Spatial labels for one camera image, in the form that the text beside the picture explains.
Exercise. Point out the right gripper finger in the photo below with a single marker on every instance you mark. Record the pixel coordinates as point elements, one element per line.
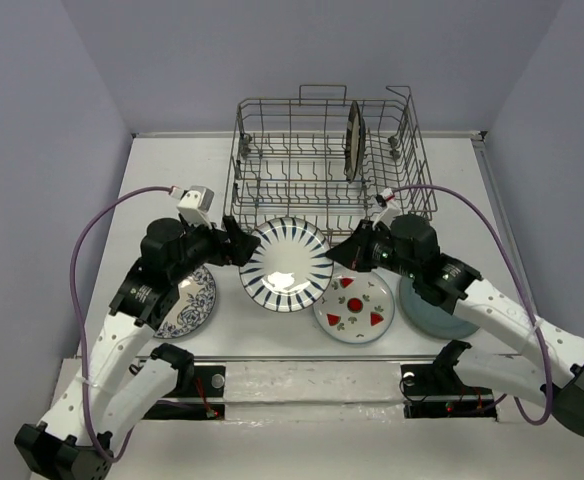
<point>349,254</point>
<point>364,232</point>

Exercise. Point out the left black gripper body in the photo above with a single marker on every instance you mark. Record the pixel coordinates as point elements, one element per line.
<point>203,245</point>

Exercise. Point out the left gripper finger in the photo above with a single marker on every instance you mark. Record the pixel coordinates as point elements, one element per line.
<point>239,249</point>
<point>233,230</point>

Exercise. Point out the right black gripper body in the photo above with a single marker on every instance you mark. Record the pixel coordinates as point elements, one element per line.
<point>381,253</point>

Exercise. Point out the blue floral white plate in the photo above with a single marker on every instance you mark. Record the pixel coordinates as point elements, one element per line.
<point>197,299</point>

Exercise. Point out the watermelon pattern white plate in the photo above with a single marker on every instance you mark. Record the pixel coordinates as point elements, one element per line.
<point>357,308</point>

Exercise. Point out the blue striped white plate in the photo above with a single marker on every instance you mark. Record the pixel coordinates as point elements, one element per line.
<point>289,271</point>

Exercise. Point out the teal grey plate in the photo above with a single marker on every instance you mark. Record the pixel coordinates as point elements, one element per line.
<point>428,319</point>

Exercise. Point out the dark rimmed cream plate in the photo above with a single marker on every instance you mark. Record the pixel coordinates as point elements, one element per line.
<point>355,142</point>

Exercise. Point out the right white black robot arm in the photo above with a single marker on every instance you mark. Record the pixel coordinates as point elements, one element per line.
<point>547,368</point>

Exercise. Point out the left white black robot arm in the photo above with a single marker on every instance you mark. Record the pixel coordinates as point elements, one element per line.
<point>88,428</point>

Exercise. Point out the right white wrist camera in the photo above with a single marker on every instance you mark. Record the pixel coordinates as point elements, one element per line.
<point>389,207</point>

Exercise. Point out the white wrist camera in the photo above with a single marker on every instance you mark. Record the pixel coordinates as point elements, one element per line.
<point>389,207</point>
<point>194,204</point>

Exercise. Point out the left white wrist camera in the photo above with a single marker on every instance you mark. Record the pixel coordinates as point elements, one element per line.
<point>194,204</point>

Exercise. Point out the grey wire dish rack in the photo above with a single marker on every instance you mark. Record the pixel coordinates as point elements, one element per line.
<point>288,156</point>

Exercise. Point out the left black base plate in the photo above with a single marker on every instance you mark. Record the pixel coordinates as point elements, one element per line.
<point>201,400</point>

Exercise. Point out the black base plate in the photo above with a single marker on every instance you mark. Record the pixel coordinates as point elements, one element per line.
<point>201,400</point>
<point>430,394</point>

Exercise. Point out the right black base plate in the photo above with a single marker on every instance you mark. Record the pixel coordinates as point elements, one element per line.
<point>430,394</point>

